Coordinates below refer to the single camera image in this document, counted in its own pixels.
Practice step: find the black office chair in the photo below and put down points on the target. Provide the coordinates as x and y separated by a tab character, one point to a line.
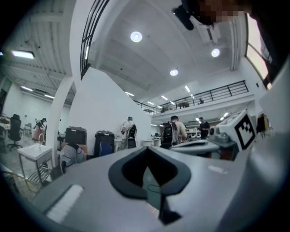
14	129

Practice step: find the blue chair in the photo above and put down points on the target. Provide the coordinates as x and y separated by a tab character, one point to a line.
106	148

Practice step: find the grey jacket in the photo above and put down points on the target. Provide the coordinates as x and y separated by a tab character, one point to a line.
72	154

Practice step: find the black head-worn camera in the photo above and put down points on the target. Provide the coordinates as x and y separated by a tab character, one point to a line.
183	18

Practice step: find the black balcony railing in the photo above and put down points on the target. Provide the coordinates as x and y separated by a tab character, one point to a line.
245	85

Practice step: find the row of ceiling strip lights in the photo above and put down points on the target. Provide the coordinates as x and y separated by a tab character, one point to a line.
187	88

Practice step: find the white arched faucet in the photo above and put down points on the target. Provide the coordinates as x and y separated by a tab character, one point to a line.
40	142

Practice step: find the rectangular ceiling light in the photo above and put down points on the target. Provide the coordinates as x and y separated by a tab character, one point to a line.
22	54

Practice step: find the black backpack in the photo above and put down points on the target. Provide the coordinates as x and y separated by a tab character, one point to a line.
132	131
168	134

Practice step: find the hanging clothes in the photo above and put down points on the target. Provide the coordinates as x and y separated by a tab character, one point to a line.
262	124

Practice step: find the ceiling air conditioner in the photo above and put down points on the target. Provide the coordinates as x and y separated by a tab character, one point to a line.
209	32

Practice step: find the person's black shirt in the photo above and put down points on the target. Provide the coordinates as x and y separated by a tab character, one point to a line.
276	34

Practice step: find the black equipment case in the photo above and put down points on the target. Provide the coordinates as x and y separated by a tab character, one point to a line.
104	137
75	136

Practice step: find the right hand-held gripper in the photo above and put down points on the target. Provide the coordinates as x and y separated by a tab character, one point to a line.
228	131

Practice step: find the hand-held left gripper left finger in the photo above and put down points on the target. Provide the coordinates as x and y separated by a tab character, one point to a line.
90	192

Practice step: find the round ceiling light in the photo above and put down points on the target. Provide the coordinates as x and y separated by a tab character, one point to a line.
215	52
136	36
174	72

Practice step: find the person's head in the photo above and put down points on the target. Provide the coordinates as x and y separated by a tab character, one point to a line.
217	9

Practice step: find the black stair railing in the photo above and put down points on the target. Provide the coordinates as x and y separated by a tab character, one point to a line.
89	25

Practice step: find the window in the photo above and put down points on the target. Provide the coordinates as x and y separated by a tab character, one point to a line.
256	56

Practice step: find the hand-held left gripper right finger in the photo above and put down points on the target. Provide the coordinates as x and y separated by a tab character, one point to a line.
208	192

